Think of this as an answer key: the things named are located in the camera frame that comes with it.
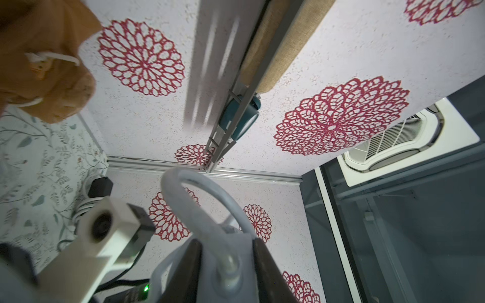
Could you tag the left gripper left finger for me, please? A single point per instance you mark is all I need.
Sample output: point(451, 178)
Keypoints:
point(183, 286)

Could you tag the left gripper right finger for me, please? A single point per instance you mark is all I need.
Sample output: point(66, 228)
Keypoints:
point(272, 287)

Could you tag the blue power strip with cord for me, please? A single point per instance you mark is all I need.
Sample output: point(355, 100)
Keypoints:
point(227, 272)

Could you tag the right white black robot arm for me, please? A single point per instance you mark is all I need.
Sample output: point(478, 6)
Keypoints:
point(19, 282)

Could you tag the ceiling air conditioner vent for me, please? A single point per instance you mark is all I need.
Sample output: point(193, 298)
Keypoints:
point(435, 131)

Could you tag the brown teddy bear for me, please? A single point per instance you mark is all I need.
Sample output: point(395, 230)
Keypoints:
point(41, 71)

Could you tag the beige pouch on shelf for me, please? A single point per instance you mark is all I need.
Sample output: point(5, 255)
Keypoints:
point(305, 24)

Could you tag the grey wall shelf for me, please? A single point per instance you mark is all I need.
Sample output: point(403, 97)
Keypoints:
point(217, 149)

